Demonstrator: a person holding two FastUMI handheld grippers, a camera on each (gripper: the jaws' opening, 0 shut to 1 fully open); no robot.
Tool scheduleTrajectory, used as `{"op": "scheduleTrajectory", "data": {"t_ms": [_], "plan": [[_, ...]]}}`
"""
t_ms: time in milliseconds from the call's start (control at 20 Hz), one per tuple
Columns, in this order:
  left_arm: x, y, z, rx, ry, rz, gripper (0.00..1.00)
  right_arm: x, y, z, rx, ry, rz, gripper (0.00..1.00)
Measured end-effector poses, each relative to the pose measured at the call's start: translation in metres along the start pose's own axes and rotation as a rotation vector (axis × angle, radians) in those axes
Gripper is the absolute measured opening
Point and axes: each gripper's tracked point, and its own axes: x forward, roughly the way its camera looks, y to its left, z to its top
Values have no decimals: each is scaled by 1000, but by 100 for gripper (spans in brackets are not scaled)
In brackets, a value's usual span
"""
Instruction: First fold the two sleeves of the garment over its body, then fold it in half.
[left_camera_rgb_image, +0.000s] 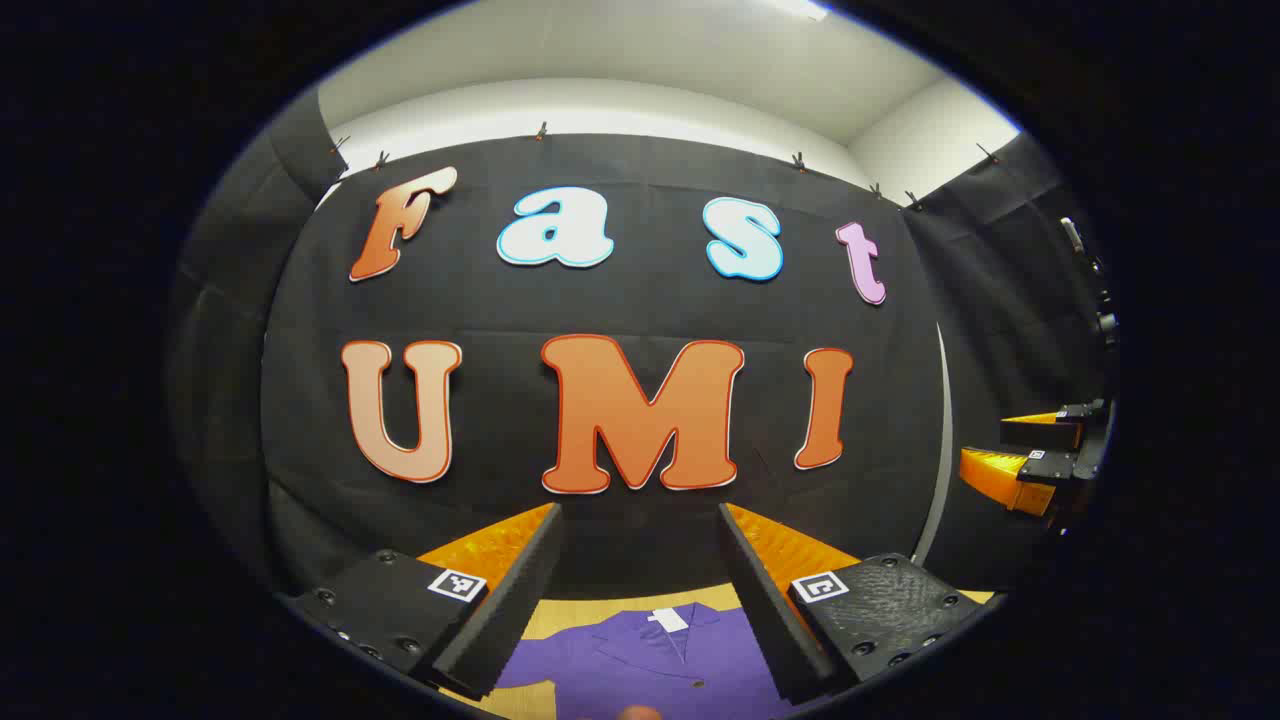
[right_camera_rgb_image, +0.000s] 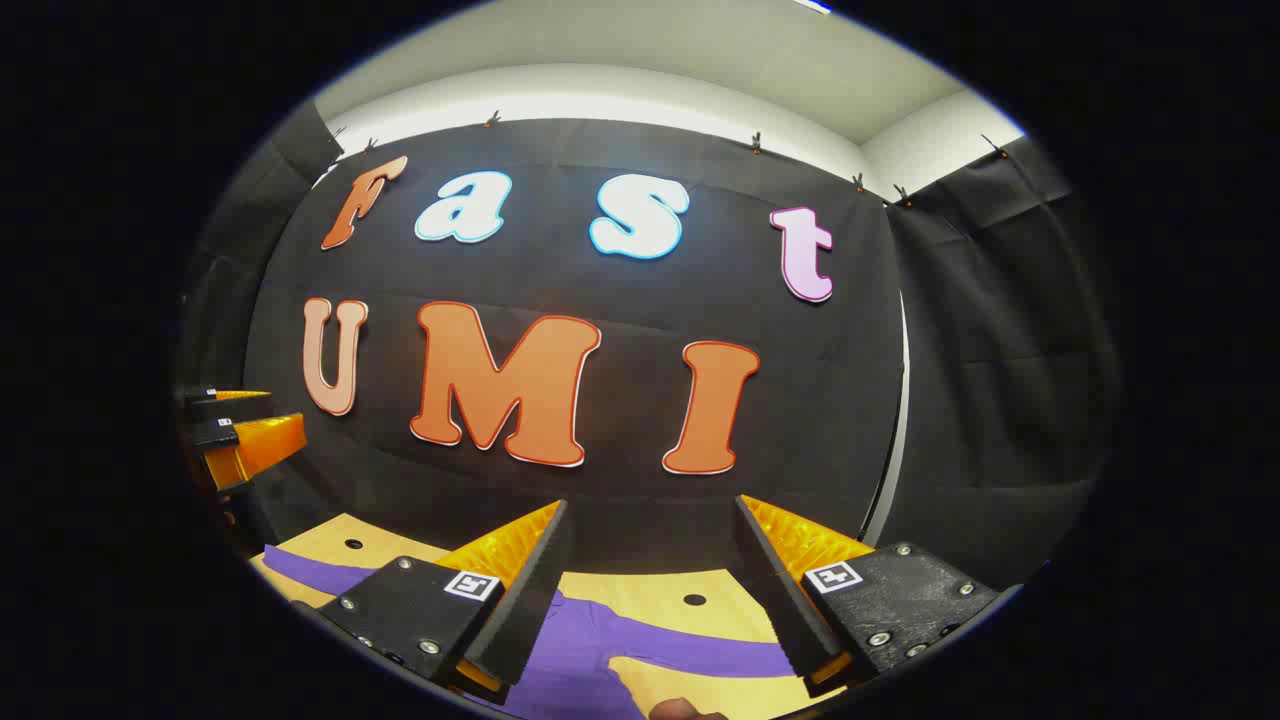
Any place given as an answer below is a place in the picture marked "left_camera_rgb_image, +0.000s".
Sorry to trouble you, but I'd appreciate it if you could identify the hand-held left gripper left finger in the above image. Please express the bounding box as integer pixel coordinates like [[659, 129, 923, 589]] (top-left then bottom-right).
[[285, 502, 566, 701]]

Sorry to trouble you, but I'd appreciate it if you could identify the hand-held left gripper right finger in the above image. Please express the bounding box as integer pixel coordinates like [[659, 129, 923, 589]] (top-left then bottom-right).
[[716, 502, 1001, 706]]

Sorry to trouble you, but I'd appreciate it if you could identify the purple shirt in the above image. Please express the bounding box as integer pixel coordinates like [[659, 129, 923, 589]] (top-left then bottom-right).
[[495, 603, 801, 720]]

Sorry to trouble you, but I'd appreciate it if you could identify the grey metal pole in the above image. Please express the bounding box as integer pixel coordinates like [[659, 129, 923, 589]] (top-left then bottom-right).
[[912, 322, 956, 566]]

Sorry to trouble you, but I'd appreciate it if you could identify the row of black cloth clips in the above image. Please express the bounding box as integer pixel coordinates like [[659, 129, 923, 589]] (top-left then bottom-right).
[[330, 122, 1001, 211]]

